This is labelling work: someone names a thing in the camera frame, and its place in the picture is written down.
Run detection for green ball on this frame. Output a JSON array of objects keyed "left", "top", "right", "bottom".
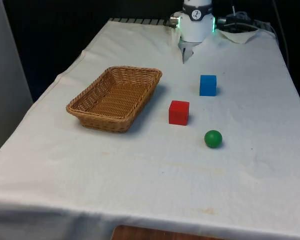
[{"left": 203, "top": 129, "right": 223, "bottom": 149}]

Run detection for brown wicker basket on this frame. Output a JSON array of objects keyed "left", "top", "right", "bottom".
[{"left": 65, "top": 65, "right": 163, "bottom": 134}]

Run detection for black cable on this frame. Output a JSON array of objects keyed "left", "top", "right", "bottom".
[{"left": 272, "top": 0, "right": 291, "bottom": 73}]

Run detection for red cube block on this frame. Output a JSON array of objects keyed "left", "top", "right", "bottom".
[{"left": 168, "top": 100, "right": 191, "bottom": 126}]

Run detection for blue cube block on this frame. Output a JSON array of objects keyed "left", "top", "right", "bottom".
[{"left": 199, "top": 74, "right": 218, "bottom": 97}]

